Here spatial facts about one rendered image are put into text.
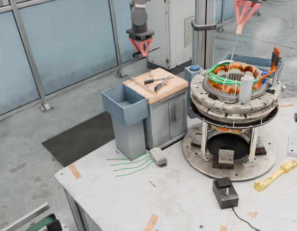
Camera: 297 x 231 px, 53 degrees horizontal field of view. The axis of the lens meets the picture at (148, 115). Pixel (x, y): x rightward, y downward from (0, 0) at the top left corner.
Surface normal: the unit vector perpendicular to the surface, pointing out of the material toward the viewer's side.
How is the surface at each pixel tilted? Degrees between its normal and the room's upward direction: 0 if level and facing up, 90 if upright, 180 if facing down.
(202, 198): 0
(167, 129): 90
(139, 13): 91
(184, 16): 89
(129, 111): 90
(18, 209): 0
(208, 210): 0
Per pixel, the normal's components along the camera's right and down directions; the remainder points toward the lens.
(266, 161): -0.07, -0.82
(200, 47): 0.07, 0.56
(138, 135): 0.59, 0.42
